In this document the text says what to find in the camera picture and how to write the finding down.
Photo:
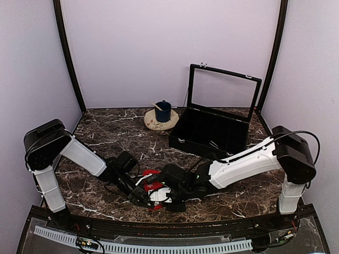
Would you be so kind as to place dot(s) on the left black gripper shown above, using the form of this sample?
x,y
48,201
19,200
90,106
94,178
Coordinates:
x,y
136,193

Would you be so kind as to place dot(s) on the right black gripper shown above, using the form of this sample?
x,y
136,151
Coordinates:
x,y
180,208

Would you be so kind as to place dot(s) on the red Santa Christmas sock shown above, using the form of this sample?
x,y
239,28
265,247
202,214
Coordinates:
x,y
154,185

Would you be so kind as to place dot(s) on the black compartment box glass lid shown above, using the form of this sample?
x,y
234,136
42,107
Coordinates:
x,y
219,108

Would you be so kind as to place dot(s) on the black white striped sock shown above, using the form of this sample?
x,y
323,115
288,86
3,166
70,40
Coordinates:
x,y
213,144

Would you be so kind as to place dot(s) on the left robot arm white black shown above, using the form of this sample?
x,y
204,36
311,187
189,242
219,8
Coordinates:
x,y
44,144

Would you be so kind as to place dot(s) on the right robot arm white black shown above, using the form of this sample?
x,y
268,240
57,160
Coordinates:
x,y
284,150

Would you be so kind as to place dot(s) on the blue ceramic cup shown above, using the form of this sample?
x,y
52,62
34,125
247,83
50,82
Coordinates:
x,y
165,115

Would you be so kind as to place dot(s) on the wooden stick in cup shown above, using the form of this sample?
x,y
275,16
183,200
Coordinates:
x,y
156,106

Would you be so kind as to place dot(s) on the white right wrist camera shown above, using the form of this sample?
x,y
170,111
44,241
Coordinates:
x,y
160,195

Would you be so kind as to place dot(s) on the white slotted cable duct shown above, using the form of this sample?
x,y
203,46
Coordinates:
x,y
144,245

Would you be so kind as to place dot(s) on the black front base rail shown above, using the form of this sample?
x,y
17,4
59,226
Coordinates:
x,y
236,214

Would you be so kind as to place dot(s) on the right black frame post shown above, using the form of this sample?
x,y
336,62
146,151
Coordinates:
x,y
274,54

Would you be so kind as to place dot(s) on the black frame post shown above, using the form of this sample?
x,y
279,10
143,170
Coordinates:
x,y
274,54
67,55

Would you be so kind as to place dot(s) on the left black frame post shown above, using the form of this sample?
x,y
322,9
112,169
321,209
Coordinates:
x,y
67,55

